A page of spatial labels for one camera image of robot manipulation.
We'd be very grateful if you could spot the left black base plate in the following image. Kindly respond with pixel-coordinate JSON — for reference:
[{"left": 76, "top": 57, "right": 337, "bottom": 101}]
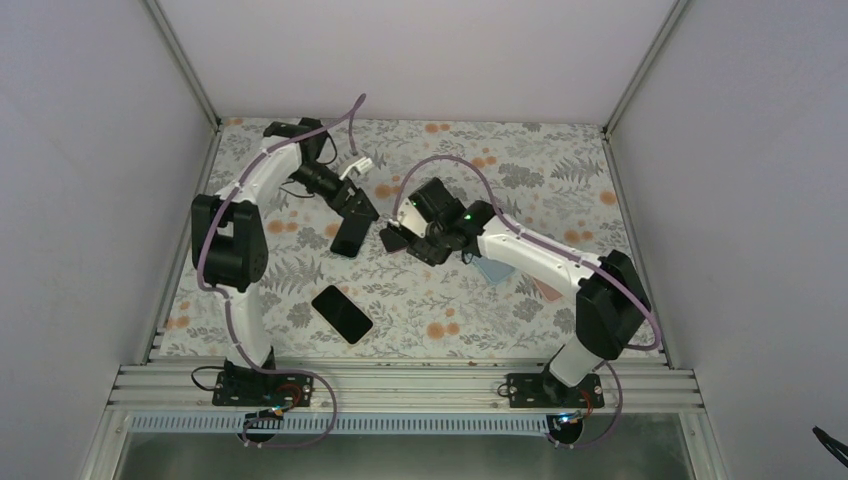
[{"left": 211, "top": 361, "right": 314, "bottom": 409}]

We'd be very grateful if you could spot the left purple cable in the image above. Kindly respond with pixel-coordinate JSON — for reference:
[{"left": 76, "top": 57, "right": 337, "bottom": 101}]
[{"left": 195, "top": 92, "right": 368, "bottom": 450}]

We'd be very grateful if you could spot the phone from blue case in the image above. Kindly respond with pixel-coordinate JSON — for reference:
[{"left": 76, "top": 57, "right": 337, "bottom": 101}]
[{"left": 330, "top": 214, "right": 373, "bottom": 258}]

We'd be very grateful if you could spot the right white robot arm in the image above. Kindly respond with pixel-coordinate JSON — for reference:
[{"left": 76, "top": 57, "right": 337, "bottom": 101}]
[{"left": 392, "top": 178, "right": 651, "bottom": 407}]

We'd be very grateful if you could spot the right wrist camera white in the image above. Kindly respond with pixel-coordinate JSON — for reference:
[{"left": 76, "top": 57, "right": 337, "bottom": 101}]
[{"left": 391, "top": 198, "right": 429, "bottom": 245}]

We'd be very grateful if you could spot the pink phone case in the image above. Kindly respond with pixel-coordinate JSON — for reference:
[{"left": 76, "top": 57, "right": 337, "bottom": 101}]
[{"left": 532, "top": 277, "right": 563, "bottom": 302}]

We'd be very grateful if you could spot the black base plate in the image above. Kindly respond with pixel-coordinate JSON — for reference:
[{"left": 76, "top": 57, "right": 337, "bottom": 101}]
[
  {"left": 211, "top": 361, "right": 314, "bottom": 409},
  {"left": 496, "top": 373, "right": 605, "bottom": 409}
]

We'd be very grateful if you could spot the black object at corner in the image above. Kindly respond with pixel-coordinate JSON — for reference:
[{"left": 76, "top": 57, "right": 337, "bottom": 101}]
[{"left": 812, "top": 426, "right": 848, "bottom": 467}]

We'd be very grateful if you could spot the purple cable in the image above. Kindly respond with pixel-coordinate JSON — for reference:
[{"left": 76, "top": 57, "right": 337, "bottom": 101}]
[
  {"left": 195, "top": 92, "right": 368, "bottom": 450},
  {"left": 392, "top": 154, "right": 664, "bottom": 450}
]

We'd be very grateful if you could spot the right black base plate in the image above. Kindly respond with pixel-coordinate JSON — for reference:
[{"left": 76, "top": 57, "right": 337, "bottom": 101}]
[{"left": 496, "top": 373, "right": 605, "bottom": 409}]

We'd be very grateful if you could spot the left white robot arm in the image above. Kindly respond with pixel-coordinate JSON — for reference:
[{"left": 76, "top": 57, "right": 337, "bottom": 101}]
[{"left": 191, "top": 118, "right": 379, "bottom": 405}]

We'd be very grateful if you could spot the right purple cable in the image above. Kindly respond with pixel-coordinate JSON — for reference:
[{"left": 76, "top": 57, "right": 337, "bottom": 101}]
[{"left": 392, "top": 154, "right": 664, "bottom": 450}]

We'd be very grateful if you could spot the floral patterned mat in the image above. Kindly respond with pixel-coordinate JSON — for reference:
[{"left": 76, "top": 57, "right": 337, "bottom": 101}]
[{"left": 158, "top": 117, "right": 666, "bottom": 362}]

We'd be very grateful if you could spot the aluminium rail frame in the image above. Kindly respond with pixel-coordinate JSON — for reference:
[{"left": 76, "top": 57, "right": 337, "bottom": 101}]
[{"left": 107, "top": 347, "right": 705, "bottom": 414}]

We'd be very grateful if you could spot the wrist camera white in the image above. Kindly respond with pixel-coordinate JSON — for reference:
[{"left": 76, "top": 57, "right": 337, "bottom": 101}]
[
  {"left": 391, "top": 198, "right": 429, "bottom": 245},
  {"left": 339, "top": 156, "right": 373, "bottom": 180}
]

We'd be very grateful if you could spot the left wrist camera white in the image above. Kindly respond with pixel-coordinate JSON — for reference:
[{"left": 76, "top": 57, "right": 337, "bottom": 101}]
[{"left": 339, "top": 156, "right": 373, "bottom": 180}]

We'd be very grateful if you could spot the light blue phone case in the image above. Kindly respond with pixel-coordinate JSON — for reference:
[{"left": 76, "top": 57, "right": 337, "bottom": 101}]
[{"left": 471, "top": 257, "right": 516, "bottom": 285}]

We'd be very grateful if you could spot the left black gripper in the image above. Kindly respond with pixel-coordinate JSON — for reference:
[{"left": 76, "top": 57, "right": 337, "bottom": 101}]
[{"left": 290, "top": 161, "right": 379, "bottom": 221}]

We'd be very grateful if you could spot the black phone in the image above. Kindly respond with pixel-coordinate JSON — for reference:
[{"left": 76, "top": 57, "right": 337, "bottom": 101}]
[
  {"left": 379, "top": 224, "right": 416, "bottom": 254},
  {"left": 311, "top": 285, "right": 374, "bottom": 345}
]

